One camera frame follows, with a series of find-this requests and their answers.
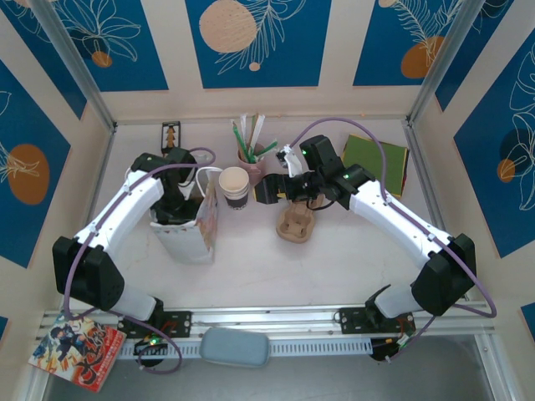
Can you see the cartoon animal paper gift bag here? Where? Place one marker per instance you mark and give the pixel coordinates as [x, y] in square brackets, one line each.
[188, 246]

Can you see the brown cardboard cup carrier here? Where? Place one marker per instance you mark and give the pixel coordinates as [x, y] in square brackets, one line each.
[294, 227]

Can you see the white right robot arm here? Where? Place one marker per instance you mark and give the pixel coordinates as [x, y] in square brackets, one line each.
[397, 217]

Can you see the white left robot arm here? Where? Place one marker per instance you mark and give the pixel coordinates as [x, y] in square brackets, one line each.
[113, 217]

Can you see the pink cup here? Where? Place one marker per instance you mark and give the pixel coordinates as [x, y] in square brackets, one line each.
[257, 171]

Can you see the green straw in torn wrapper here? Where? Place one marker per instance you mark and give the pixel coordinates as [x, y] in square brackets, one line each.
[267, 149]

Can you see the stack of paper cups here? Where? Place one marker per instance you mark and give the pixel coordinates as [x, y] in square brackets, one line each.
[234, 179]

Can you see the small black orange card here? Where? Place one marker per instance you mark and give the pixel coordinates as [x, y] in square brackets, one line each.
[170, 133]

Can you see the long green straw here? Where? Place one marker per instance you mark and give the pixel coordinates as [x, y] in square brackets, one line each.
[238, 135]

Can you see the white wrapped straw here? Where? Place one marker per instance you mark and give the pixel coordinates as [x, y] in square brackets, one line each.
[261, 121]

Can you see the stack of coloured paper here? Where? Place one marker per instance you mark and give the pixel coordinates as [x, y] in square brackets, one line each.
[393, 167]

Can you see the blue-grey padded case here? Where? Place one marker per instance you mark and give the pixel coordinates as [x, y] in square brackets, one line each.
[234, 346]

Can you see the colourful comic booklet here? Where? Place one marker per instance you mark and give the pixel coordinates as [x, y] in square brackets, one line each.
[75, 355]

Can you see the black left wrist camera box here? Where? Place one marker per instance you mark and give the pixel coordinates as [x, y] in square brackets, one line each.
[179, 155]

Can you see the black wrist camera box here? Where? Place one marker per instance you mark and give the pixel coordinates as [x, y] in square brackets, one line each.
[319, 152]
[179, 155]

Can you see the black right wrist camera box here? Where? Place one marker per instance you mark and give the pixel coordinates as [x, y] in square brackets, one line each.
[319, 152]

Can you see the aluminium side rail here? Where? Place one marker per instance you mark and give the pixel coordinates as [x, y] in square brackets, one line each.
[427, 188]
[98, 179]

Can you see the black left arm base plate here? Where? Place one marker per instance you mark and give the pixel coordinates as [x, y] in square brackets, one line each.
[181, 323]

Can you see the aluminium front rail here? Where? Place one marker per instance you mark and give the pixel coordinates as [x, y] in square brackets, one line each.
[259, 315]

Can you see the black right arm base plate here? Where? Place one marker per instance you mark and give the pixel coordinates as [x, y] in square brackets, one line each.
[351, 321]

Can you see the aluminium frame post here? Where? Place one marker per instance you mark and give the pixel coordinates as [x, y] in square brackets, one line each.
[439, 62]
[79, 67]

